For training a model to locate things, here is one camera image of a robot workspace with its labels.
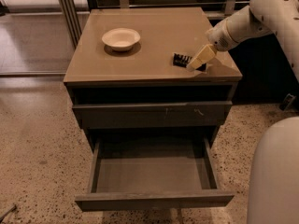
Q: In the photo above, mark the open middle drawer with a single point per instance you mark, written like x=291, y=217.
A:
x=153, y=173

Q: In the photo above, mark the grey top drawer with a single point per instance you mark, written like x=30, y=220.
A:
x=211, y=113

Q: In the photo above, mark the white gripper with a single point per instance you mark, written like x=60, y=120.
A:
x=219, y=38

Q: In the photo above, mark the dark tool on floor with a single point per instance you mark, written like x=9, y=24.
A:
x=7, y=211

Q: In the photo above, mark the small dark floor object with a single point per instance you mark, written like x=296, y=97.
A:
x=288, y=100

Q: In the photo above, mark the grey drawer cabinet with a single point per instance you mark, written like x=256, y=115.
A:
x=98, y=75

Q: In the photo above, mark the white ceramic bowl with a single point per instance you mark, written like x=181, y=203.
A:
x=121, y=39

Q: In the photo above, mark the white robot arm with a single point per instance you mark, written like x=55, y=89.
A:
x=259, y=18

